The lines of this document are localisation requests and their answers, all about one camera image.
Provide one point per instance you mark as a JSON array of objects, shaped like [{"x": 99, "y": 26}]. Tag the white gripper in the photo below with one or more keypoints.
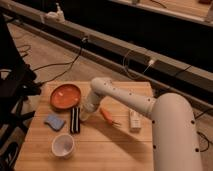
[{"x": 87, "y": 110}]

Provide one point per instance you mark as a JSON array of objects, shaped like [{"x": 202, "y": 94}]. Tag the black striped eraser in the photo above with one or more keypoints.
[{"x": 74, "y": 120}]

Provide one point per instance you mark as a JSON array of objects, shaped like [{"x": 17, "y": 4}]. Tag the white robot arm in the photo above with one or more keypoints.
[{"x": 174, "y": 133}]

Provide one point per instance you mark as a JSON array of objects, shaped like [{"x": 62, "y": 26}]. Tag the orange round plate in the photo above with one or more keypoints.
[{"x": 65, "y": 96}]

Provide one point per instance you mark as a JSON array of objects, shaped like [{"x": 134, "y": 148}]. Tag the blue sponge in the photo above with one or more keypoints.
[{"x": 54, "y": 122}]

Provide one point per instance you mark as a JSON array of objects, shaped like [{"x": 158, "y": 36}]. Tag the white cup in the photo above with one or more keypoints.
[{"x": 63, "y": 146}]

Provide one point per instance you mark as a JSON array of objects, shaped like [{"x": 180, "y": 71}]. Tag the white rectangular box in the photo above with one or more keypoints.
[{"x": 134, "y": 121}]

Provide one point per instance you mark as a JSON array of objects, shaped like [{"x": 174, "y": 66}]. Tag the black chair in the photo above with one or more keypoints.
[{"x": 16, "y": 87}]

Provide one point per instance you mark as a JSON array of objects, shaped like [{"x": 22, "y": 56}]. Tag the orange handled tool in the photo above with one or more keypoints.
[{"x": 107, "y": 116}]

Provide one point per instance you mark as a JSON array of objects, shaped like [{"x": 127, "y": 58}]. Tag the white object on rail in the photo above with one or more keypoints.
[{"x": 58, "y": 15}]

